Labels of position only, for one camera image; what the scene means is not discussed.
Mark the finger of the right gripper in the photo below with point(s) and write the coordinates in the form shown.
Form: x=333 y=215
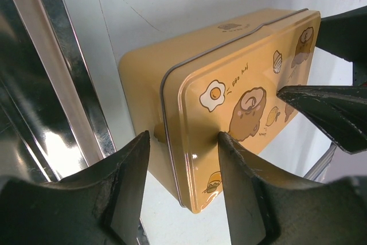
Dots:
x=344 y=35
x=338 y=111

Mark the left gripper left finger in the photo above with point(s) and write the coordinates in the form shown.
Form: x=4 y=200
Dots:
x=98 y=205

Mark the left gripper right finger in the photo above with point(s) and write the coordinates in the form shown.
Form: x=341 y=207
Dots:
x=268 y=205

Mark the steel tin lid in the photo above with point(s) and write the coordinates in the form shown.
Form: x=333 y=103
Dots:
x=226 y=78

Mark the gold cookie tin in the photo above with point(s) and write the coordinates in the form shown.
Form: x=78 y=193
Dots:
x=141 y=72

